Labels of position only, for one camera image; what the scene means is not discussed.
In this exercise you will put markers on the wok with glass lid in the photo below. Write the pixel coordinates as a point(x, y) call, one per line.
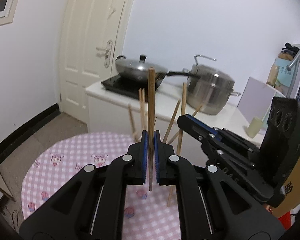
point(132, 75)

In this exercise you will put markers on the white kitchen cabinet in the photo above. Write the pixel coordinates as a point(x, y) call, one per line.
point(102, 110)

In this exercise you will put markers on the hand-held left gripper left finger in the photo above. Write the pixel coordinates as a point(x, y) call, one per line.
point(145, 155)

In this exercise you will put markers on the pale green cup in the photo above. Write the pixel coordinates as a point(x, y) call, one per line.
point(254, 128)

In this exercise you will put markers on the white door hook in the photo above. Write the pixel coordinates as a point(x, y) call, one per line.
point(112, 9)

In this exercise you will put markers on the white door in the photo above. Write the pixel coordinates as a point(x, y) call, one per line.
point(90, 42)

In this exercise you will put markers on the pink checked tablecloth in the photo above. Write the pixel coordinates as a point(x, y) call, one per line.
point(77, 150)

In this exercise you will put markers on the black induction cooktop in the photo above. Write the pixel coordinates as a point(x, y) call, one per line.
point(115, 83)

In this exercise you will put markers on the steel steamer pot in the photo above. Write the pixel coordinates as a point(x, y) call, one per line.
point(210, 90)

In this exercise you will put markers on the grey metal pole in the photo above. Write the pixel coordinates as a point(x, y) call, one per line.
point(298, 55)

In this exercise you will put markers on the dark clothes pile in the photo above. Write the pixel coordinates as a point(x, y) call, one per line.
point(293, 50)

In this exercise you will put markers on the printed cardboard box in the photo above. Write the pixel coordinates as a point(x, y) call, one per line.
point(293, 185)

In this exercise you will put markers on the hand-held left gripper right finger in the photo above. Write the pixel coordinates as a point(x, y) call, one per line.
point(157, 155)

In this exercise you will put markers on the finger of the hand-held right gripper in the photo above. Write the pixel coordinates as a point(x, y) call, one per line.
point(190, 127)
point(205, 126)

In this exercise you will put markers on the glass wok lid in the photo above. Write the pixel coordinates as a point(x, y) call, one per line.
point(137, 65)

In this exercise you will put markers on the teal box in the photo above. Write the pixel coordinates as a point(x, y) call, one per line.
point(286, 73)

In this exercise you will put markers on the single wooden chopstick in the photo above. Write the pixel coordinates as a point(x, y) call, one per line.
point(151, 100)

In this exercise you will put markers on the bunch of wooden chopsticks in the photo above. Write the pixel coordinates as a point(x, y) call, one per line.
point(141, 110)

